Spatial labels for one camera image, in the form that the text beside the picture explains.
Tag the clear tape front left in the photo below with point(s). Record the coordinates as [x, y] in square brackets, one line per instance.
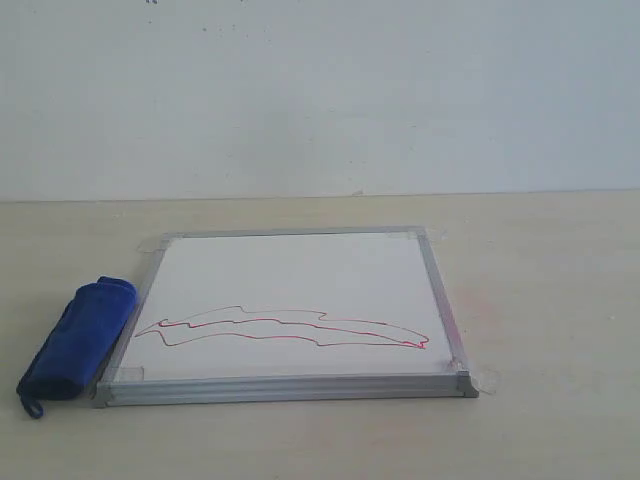
[123, 375]

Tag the white board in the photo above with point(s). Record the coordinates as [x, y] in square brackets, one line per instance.
[288, 315]

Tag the clear tape back left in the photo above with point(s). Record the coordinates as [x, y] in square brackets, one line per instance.
[151, 245]

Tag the blue cloth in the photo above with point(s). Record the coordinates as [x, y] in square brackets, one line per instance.
[77, 345]

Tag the clear tape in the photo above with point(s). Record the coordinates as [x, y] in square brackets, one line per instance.
[151, 245]
[432, 235]
[471, 382]
[123, 375]

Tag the clear tape back right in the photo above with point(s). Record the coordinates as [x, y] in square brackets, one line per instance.
[432, 235]

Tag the clear tape front right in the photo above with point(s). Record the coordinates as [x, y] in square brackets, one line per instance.
[471, 382]

